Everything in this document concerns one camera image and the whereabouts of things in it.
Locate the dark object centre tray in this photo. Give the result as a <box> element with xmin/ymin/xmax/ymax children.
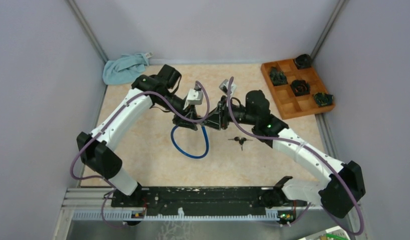
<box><xmin>290</xmin><ymin>79</ymin><xmax>310</xmax><ymax>97</ymax></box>

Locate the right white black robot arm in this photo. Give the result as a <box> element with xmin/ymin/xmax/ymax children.
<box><xmin>203</xmin><ymin>90</ymin><xmax>365</xmax><ymax>218</ymax></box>

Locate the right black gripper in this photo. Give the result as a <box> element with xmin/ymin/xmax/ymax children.
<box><xmin>200</xmin><ymin>95</ymin><xmax>257</xmax><ymax>131</ymax></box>

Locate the dark green object tray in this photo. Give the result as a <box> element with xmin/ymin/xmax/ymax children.
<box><xmin>269</xmin><ymin>67</ymin><xmax>288</xmax><ymax>86</ymax></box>
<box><xmin>313</xmin><ymin>92</ymin><xmax>334</xmax><ymax>108</ymax></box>

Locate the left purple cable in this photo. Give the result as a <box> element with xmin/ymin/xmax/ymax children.
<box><xmin>69</xmin><ymin>80</ymin><xmax>211</xmax><ymax>230</ymax></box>

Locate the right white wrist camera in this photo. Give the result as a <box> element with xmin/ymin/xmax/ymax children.
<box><xmin>219</xmin><ymin>79</ymin><xmax>237</xmax><ymax>96</ymax></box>

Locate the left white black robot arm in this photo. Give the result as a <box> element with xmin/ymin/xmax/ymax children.
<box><xmin>74</xmin><ymin>64</ymin><xmax>209</xmax><ymax>207</ymax></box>

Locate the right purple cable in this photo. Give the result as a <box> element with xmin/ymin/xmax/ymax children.
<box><xmin>226</xmin><ymin>76</ymin><xmax>365</xmax><ymax>237</ymax></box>

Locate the light blue towel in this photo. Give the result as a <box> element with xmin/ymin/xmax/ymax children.
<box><xmin>102</xmin><ymin>52</ymin><xmax>154</xmax><ymax>86</ymax></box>

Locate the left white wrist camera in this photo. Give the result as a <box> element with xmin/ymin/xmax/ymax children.
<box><xmin>186</xmin><ymin>88</ymin><xmax>204</xmax><ymax>105</ymax></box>

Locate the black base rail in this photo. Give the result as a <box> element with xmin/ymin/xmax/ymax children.
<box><xmin>111</xmin><ymin>186</ymin><xmax>307</xmax><ymax>217</ymax></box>

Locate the dark green object right tray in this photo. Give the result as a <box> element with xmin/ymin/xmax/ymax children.
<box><xmin>313</xmin><ymin>92</ymin><xmax>334</xmax><ymax>108</ymax></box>

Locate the dark object top tray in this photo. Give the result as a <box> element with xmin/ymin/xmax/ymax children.
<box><xmin>293</xmin><ymin>53</ymin><xmax>312</xmax><ymax>70</ymax></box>

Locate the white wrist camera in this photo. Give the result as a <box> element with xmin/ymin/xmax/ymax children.
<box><xmin>219</xmin><ymin>79</ymin><xmax>237</xmax><ymax>96</ymax></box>
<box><xmin>186</xmin><ymin>88</ymin><xmax>204</xmax><ymax>105</ymax></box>

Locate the black key bunch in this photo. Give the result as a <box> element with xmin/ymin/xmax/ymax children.
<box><xmin>228</xmin><ymin>136</ymin><xmax>252</xmax><ymax>151</ymax></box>

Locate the blue cable lock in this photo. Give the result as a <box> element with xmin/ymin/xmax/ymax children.
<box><xmin>170</xmin><ymin>126</ymin><xmax>210</xmax><ymax>160</ymax></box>

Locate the wooden compartment tray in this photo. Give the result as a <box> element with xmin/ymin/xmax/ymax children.
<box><xmin>261</xmin><ymin>58</ymin><xmax>335</xmax><ymax>120</ymax></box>

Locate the dark green object left tray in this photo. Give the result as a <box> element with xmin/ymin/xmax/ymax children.
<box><xmin>269</xmin><ymin>67</ymin><xmax>288</xmax><ymax>86</ymax></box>

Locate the purple cable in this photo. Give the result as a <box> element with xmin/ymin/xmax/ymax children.
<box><xmin>226</xmin><ymin>76</ymin><xmax>365</xmax><ymax>237</ymax></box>
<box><xmin>69</xmin><ymin>80</ymin><xmax>211</xmax><ymax>230</ymax></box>

